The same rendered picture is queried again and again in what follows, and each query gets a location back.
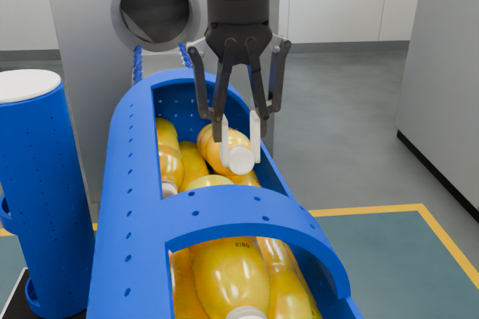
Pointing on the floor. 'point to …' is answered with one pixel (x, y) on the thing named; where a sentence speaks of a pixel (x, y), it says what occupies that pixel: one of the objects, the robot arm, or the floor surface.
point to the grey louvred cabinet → (445, 80)
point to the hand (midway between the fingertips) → (239, 139)
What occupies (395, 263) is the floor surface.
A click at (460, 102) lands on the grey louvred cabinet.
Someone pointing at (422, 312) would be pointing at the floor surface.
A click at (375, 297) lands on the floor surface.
